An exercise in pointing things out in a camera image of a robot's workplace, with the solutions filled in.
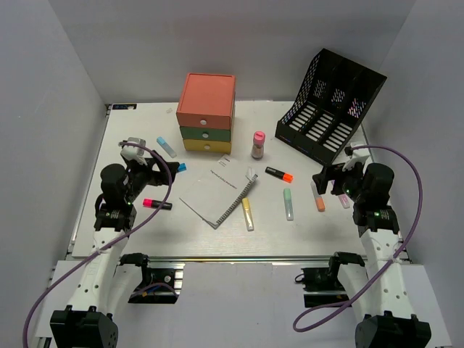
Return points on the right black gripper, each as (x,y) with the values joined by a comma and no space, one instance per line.
(332,172)

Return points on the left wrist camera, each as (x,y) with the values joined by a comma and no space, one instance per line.
(130,152)

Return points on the green drawer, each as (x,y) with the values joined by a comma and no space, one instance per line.
(211,134)

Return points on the white safety instructions booklet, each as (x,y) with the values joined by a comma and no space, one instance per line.
(220,190)

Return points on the pastel blue highlighter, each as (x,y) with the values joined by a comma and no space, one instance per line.
(166,147)

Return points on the pastel yellow highlighter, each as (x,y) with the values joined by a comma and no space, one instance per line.
(247,214)

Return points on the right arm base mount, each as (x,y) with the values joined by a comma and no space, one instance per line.
(321,285)

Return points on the pink capped glitter bottle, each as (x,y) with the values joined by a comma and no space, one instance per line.
(258,142)

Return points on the black file organizer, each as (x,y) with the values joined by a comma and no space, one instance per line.
(332,101)

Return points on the pastel green highlighter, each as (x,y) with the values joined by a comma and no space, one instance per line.
(288,204)

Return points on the black blue highlighter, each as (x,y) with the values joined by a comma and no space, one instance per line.
(181,167)

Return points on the yellow bottom drawer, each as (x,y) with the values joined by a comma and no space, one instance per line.
(197,145)

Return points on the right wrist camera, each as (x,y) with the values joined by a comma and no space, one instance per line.
(357,152)

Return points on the black orange highlighter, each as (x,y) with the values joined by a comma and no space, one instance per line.
(279,174)

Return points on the pastel orange highlighter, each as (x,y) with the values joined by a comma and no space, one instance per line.
(320,205)

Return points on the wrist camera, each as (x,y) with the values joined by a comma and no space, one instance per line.
(357,152)
(130,152)

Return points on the black pink highlighter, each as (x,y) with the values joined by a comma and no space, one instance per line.
(154,204)

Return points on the black label sticker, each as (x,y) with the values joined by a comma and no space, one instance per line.
(124,106)

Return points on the orange top drawer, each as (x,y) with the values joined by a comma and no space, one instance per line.
(207,101)

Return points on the pastel purple highlighter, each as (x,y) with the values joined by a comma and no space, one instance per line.
(344,201)

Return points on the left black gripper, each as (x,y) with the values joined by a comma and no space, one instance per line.
(157,177)

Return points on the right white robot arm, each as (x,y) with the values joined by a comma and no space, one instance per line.
(375,285)

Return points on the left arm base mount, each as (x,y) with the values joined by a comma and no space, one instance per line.
(159,284)

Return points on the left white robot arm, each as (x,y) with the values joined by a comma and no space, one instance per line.
(110,278)

